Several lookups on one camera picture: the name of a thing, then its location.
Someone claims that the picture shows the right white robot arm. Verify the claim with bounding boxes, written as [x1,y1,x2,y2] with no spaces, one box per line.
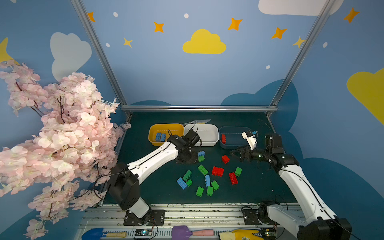
[240,147,352,240]

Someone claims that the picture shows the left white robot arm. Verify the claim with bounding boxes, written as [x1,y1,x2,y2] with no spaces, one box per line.
[107,130,201,224]

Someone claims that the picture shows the teal plastic bin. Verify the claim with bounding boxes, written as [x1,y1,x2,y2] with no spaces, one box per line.
[219,127,252,150]

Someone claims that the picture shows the white plastic bin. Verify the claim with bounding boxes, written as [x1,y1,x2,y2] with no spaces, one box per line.
[184,124,219,147]

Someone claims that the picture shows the yellow plastic bin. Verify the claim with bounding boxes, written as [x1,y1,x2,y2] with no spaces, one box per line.
[148,124,184,147]

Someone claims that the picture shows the purple toy shovel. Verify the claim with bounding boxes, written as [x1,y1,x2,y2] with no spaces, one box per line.
[172,226,214,240]

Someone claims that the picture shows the green circuit board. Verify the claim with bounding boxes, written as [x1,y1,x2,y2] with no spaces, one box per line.
[134,229,153,238]

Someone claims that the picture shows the pink cherry blossom tree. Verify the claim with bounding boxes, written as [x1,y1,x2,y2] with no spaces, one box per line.
[1,60,131,240]

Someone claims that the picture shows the blue toy shovel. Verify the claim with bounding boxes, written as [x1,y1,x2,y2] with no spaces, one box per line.
[81,228,128,240]

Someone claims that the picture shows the horizontal metal frame bar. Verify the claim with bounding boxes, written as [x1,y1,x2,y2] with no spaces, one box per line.
[121,105,278,112]

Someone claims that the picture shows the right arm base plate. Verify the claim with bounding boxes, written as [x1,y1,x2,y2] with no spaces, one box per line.
[241,206,276,226]

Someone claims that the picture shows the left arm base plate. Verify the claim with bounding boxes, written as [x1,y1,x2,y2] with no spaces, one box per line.
[123,209,165,226]

